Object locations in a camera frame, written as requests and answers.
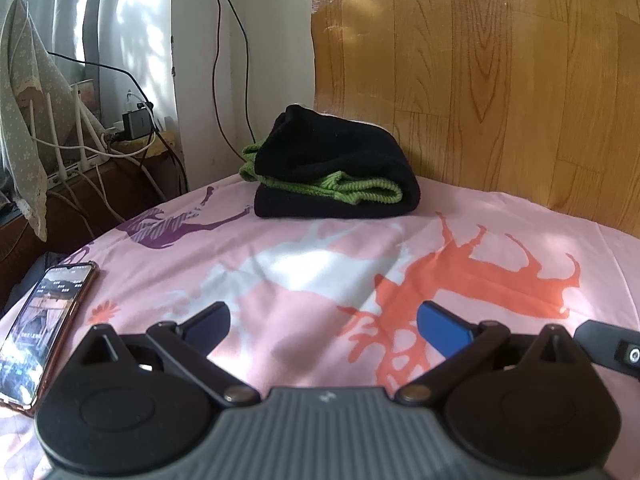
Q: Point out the black power adapter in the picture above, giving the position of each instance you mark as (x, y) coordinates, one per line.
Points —
(136, 125)

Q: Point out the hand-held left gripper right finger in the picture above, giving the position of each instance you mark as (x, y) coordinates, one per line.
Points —
(442, 327)

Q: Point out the grey floral cloth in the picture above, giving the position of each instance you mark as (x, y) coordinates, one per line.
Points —
(20, 125)

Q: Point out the dark wooden cabinet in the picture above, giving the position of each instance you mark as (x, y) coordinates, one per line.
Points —
(125, 195)

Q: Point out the smartphone in red case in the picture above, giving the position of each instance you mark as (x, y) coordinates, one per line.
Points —
(40, 330)

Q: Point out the white router with antennas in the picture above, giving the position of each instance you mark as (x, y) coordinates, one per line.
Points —
(82, 145)

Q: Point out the pink deer print bedsheet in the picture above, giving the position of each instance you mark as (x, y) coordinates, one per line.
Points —
(310, 260)

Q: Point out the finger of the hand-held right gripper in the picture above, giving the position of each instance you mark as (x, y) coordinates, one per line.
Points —
(607, 352)

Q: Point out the white charger plug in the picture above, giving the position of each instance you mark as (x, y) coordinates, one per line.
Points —
(134, 101)

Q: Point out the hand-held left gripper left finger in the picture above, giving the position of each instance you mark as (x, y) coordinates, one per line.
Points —
(206, 329)

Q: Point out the white curtain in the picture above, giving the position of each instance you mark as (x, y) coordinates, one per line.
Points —
(130, 35)

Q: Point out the dark sweater with green trim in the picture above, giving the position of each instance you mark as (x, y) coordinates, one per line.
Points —
(330, 145)

